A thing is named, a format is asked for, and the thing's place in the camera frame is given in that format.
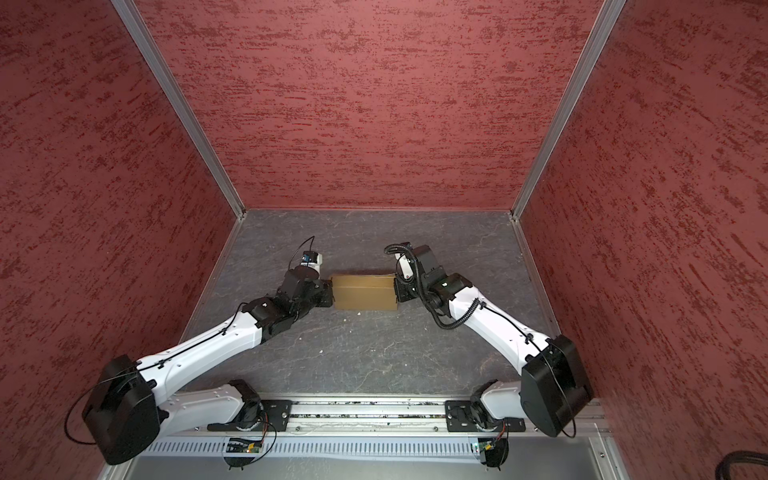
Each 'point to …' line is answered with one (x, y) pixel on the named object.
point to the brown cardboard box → (364, 292)
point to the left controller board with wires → (241, 445)
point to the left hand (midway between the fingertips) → (331, 289)
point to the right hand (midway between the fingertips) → (395, 289)
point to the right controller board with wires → (495, 449)
